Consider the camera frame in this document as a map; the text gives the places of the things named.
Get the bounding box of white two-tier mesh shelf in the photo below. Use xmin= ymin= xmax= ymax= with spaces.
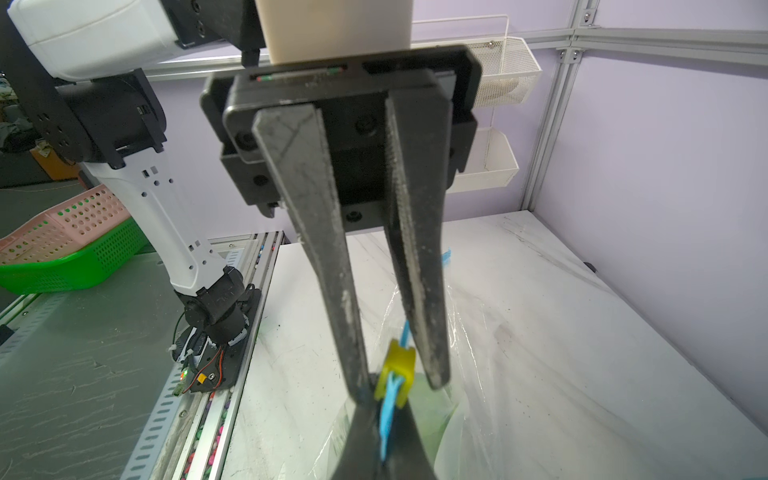
xmin=411 ymin=15 xmax=542 ymax=194

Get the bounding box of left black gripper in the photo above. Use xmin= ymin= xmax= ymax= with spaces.
xmin=200 ymin=45 xmax=483 ymax=404

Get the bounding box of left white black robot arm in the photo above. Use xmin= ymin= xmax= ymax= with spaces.
xmin=1 ymin=1 xmax=482 ymax=403

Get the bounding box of green plastic basket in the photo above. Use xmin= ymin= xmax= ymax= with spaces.
xmin=1 ymin=219 xmax=149 ymax=295

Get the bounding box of pink plastic basket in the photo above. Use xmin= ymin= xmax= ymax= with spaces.
xmin=1 ymin=186 xmax=130 ymax=265

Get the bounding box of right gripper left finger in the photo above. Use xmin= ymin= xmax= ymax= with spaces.
xmin=331 ymin=400 xmax=382 ymax=480

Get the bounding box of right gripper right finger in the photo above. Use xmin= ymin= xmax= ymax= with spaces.
xmin=389 ymin=403 xmax=435 ymax=480

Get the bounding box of beige cloth in shelf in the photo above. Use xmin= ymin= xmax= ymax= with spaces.
xmin=474 ymin=78 xmax=519 ymax=108

